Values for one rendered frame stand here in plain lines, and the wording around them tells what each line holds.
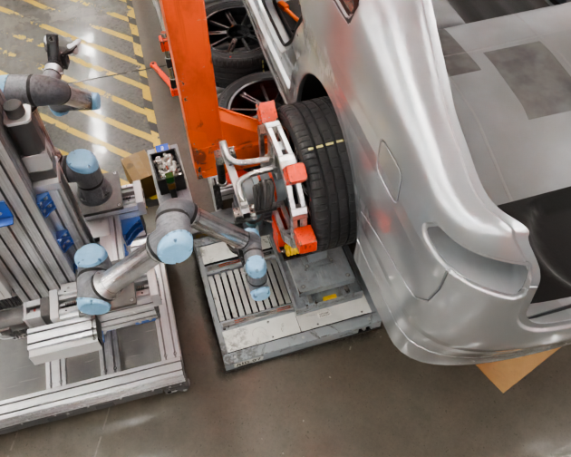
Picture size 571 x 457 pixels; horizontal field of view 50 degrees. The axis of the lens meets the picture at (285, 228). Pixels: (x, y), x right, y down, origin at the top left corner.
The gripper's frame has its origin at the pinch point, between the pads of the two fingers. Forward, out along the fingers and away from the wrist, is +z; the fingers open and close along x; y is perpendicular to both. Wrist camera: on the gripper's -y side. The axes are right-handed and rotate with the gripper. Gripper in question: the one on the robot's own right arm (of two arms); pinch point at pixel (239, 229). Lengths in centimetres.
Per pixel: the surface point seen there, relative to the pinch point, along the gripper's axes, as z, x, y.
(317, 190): -8.2, -31.1, 23.3
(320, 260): 12, -42, -59
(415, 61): -24, -54, 91
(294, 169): -2.4, -23.4, 32.4
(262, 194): -0.6, -10.7, 19.8
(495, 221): -77, -54, 80
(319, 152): 3.2, -35.5, 31.8
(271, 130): 23.7, -21.8, 29.0
